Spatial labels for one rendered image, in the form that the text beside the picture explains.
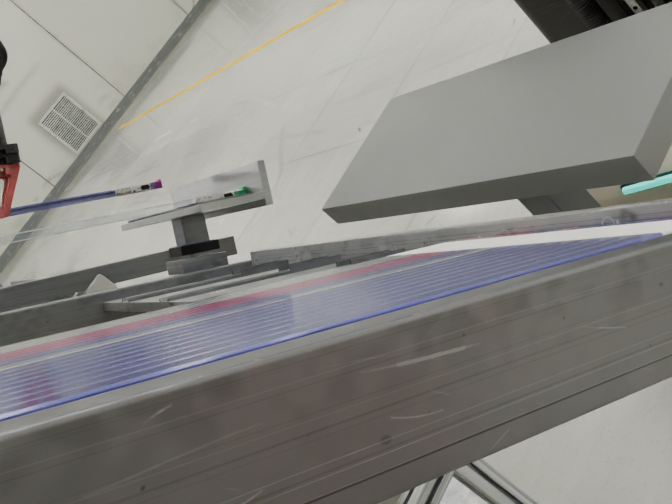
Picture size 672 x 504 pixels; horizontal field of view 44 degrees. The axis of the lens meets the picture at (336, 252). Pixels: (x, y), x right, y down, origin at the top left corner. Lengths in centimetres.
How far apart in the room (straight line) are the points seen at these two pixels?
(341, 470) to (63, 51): 870
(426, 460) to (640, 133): 62
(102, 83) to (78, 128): 54
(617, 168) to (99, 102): 820
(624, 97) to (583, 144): 7
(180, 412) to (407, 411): 9
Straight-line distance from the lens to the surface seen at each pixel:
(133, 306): 87
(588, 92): 101
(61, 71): 889
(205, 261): 101
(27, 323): 95
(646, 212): 58
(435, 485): 125
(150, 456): 27
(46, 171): 865
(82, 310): 96
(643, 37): 103
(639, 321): 40
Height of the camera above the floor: 107
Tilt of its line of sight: 24 degrees down
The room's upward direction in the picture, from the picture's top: 49 degrees counter-clockwise
